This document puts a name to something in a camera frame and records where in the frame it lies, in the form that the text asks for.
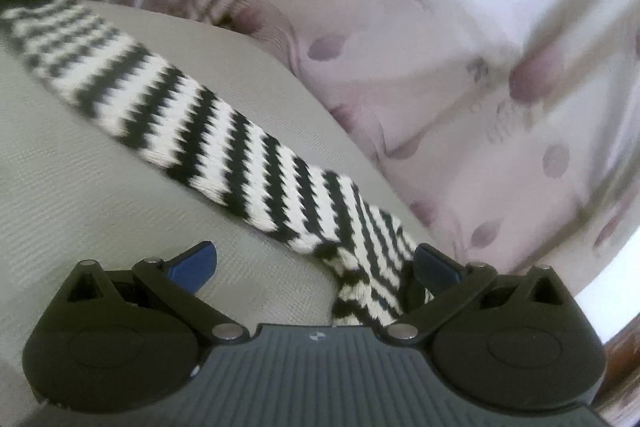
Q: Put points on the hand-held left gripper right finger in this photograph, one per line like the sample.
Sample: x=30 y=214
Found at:
x=436 y=268

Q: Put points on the pale purple floral bed sheet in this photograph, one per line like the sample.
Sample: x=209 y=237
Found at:
x=450 y=57

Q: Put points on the brown wooden board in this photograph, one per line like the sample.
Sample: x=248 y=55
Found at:
x=622 y=372

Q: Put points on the black white striped knitted scarf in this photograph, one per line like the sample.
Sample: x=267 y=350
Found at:
x=165 y=107

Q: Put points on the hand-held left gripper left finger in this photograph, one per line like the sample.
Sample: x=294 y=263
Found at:
x=192 y=268

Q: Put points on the grey textured mat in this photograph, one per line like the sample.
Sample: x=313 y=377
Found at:
x=80 y=207

